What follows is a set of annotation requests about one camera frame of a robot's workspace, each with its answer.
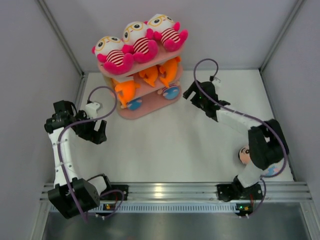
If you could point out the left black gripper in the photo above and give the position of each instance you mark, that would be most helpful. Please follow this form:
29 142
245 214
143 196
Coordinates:
97 137

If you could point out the pink three-tier toy shelf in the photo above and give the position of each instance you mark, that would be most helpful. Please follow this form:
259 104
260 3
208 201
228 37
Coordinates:
151 101

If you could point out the large orange shark plush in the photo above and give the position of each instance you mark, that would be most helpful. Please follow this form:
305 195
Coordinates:
169 70

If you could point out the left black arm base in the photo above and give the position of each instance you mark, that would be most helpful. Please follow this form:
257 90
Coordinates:
118 193

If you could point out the boy doll plush blue cap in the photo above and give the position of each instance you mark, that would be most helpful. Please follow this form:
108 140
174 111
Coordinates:
170 92

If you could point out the small orange shark plush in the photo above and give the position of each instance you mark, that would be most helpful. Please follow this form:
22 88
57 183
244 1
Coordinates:
149 75

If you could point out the aluminium front rail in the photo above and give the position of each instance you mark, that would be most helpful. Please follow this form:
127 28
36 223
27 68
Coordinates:
283 191

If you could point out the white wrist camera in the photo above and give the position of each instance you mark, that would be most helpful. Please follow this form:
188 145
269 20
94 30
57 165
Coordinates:
215 81
92 109

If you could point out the white slotted cable duct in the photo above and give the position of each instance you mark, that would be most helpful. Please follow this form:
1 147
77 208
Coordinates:
175 207

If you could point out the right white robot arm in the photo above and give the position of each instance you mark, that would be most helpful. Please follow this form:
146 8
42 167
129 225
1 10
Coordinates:
266 154

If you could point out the boy doll plush on shelf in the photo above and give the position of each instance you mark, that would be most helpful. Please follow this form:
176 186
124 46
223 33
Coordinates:
134 104

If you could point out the white panda plush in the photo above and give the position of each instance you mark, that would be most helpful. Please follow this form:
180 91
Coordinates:
109 52
167 32
139 40

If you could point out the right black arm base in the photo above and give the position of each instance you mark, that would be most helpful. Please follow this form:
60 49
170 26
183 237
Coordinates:
231 192

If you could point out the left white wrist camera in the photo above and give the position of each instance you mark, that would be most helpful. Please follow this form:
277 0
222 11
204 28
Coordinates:
92 109

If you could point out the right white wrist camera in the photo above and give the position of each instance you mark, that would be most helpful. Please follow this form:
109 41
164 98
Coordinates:
215 81

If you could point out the orange shark plush on shelf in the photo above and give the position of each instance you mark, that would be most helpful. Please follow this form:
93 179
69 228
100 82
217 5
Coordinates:
126 91

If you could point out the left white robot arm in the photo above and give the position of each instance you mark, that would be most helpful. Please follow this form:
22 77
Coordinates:
74 134

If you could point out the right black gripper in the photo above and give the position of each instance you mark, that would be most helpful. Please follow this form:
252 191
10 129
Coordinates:
194 100

